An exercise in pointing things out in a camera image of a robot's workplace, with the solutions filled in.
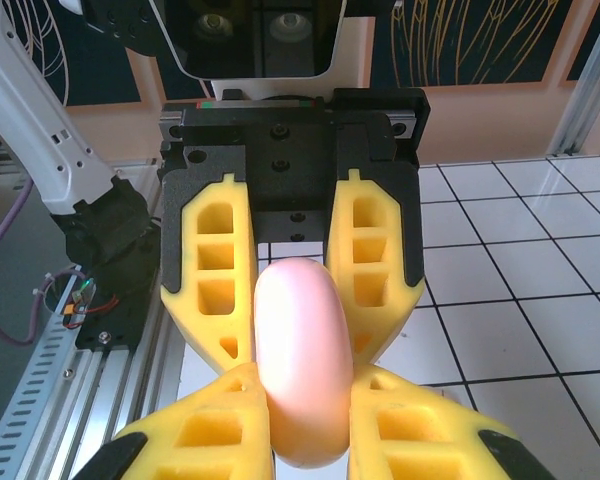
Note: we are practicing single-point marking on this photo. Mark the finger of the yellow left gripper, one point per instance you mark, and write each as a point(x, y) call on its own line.
point(380, 250)
point(190, 265)

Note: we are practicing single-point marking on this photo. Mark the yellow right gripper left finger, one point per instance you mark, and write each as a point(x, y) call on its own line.
point(250, 450)

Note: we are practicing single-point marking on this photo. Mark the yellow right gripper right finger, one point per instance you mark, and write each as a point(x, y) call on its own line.
point(365, 450)

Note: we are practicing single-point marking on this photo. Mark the pink earbud charging case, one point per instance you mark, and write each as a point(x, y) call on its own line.
point(302, 360)

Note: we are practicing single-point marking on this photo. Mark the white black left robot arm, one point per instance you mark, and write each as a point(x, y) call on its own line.
point(25, 115)

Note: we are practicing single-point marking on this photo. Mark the yellow power connector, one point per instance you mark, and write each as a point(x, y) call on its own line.
point(71, 310)

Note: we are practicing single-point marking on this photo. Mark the grey metal sheet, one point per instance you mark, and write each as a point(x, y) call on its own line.
point(5, 370)

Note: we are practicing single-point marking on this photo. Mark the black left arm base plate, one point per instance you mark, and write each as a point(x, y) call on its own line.
point(115, 330)

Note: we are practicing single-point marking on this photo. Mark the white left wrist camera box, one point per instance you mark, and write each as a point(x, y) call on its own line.
point(250, 40)

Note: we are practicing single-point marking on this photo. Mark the aluminium frame post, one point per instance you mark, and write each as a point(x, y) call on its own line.
point(585, 100)

